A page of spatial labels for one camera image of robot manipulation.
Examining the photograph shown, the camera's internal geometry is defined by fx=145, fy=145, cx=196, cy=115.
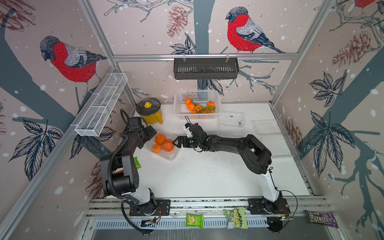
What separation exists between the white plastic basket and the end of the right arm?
0.34m

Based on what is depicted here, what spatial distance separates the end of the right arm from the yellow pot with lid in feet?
0.92

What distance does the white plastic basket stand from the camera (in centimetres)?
115

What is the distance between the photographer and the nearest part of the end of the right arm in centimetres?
75
